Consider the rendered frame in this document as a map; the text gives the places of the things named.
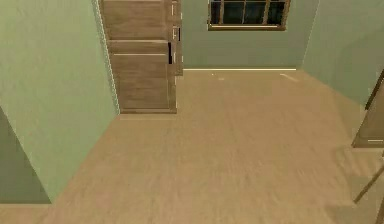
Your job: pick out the brown wooden cabinet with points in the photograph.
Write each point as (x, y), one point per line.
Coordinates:
(371, 123)

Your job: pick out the wooden framed window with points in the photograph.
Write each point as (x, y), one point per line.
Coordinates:
(248, 13)

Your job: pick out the brown wooden room door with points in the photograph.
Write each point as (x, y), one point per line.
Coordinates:
(140, 66)

